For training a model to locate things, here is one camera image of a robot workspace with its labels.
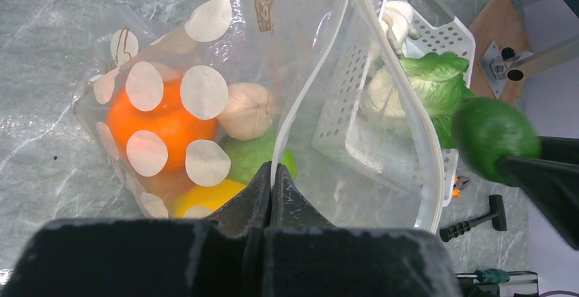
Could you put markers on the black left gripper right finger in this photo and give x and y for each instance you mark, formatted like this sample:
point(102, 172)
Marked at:
point(289, 208)

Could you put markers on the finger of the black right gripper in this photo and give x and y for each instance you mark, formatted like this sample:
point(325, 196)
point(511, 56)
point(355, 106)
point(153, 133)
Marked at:
point(550, 182)

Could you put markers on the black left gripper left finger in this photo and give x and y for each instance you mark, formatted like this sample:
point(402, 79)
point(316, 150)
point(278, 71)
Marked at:
point(249, 208)

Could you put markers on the yellow lemon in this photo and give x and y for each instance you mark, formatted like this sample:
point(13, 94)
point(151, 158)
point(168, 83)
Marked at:
point(201, 201)

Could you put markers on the light green round fruit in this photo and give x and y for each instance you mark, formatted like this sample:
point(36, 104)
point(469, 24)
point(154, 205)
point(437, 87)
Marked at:
point(247, 156)

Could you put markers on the dark green avocado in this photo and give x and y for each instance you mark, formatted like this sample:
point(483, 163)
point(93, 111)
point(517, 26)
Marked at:
point(486, 130)

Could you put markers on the small garlic bulb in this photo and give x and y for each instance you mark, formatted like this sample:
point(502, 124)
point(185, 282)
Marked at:
point(249, 112)

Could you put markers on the orange tangerine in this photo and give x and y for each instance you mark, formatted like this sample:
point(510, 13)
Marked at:
point(155, 141)

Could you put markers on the polka dot zip top bag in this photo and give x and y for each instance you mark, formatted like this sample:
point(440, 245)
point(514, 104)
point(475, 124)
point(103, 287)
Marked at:
point(311, 93)

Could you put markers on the peach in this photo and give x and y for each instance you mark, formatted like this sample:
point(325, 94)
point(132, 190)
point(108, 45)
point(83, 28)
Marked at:
point(168, 186)

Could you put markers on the black hammer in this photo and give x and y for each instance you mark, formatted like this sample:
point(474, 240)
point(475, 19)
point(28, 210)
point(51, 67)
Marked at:
point(496, 215)

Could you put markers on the white perforated plastic basket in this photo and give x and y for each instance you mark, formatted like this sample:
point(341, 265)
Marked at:
point(344, 133)

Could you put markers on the green white cabbage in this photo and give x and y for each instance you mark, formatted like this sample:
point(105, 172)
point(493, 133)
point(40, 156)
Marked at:
point(438, 81)

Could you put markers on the white garlic cluster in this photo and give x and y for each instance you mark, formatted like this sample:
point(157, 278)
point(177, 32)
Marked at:
point(397, 25)

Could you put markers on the orange handled pliers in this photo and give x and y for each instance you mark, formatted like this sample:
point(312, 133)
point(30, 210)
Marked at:
point(460, 183)

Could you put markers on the green handled screwdriver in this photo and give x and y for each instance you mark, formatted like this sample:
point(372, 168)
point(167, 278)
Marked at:
point(491, 275)

